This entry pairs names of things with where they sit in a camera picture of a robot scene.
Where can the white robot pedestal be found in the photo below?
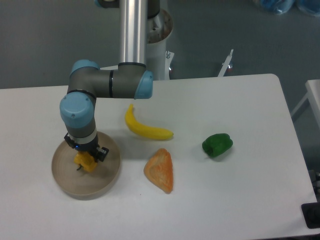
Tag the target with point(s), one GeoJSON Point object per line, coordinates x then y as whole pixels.
{"type": "Point", "coordinates": [158, 57]}

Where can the white side table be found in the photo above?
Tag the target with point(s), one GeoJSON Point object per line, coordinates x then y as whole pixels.
{"type": "Point", "coordinates": [311, 98]}

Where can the black device at edge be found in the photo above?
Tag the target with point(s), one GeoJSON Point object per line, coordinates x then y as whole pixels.
{"type": "Point", "coordinates": [311, 214]}

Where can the green bell pepper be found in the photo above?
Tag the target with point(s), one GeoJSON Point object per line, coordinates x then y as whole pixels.
{"type": "Point", "coordinates": [217, 144]}

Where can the blue plastic bags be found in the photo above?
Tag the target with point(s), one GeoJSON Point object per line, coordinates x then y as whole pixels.
{"type": "Point", "coordinates": [279, 7]}

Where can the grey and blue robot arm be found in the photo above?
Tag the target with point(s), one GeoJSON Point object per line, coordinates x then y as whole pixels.
{"type": "Point", "coordinates": [88, 82]}

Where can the beige round plate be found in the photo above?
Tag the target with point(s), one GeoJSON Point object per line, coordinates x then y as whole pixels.
{"type": "Point", "coordinates": [80, 184]}

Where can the yellow banana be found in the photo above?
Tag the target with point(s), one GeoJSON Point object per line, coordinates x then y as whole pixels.
{"type": "Point", "coordinates": [150, 132]}

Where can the yellow bell pepper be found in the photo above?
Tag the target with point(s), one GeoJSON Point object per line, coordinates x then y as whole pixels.
{"type": "Point", "coordinates": [84, 160]}

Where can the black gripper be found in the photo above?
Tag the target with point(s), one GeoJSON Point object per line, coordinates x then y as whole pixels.
{"type": "Point", "coordinates": [92, 147]}

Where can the orange triangular bread slice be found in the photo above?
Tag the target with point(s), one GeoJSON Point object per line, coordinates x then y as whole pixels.
{"type": "Point", "coordinates": [159, 170]}

